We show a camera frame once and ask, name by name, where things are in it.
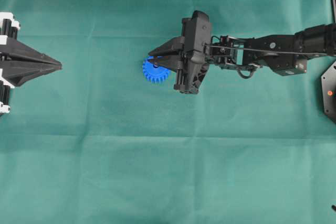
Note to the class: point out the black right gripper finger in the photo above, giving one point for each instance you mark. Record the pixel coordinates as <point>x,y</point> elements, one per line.
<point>173,46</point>
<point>171,62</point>

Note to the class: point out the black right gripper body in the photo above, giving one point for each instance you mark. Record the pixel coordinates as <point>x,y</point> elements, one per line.
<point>191,65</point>

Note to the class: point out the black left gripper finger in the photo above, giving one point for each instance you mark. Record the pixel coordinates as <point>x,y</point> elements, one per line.
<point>15,72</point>
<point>17,50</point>

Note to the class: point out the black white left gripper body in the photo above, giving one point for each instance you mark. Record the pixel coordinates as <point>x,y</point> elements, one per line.
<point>9,29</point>

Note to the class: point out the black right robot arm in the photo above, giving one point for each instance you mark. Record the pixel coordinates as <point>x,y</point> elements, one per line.
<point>284,54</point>

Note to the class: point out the blue plastic gear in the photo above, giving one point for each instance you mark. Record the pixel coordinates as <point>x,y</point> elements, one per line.
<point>154,73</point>

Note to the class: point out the green cloth mat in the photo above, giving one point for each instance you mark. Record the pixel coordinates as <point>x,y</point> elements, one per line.
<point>97,143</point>

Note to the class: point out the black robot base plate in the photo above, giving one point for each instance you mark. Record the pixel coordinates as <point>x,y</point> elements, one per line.
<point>328,81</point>

